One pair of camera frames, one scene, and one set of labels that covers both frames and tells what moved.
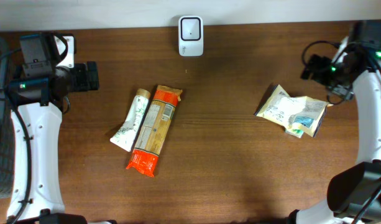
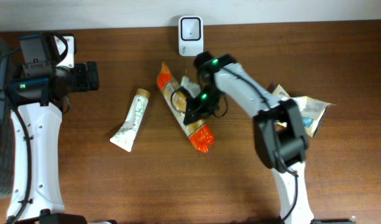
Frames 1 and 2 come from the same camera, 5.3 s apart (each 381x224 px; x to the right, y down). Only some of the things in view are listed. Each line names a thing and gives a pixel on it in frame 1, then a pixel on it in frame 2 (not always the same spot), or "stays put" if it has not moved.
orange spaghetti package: x=145 y=155 -> x=199 y=134
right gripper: x=320 y=63 -> x=192 y=101
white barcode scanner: x=191 y=35 stays put
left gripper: x=86 y=83 stays put
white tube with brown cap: x=123 y=138 stays put
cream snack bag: x=302 y=112 stays put
